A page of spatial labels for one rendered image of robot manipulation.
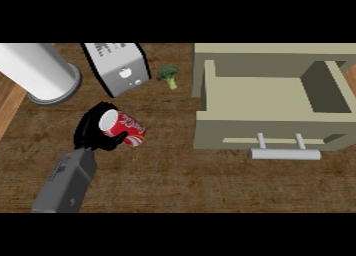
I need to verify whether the beige cabinet body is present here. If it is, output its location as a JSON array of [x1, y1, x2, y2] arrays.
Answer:
[[191, 43, 356, 99]]

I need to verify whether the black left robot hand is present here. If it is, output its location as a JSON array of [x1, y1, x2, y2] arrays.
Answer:
[[73, 101, 130, 152]]

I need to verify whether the beige open drawer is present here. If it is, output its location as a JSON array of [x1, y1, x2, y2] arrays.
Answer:
[[192, 59, 356, 152]]

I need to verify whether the green broccoli floret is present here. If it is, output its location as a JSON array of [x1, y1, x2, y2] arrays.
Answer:
[[155, 64, 182, 91]]

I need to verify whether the red soda can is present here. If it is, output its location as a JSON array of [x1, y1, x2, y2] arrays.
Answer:
[[98, 109, 148, 148]]

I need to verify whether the silver toaster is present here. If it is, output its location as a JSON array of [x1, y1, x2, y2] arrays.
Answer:
[[80, 43, 152, 99]]

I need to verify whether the grey drawer handle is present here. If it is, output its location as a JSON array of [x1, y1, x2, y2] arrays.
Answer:
[[248, 132, 324, 161]]

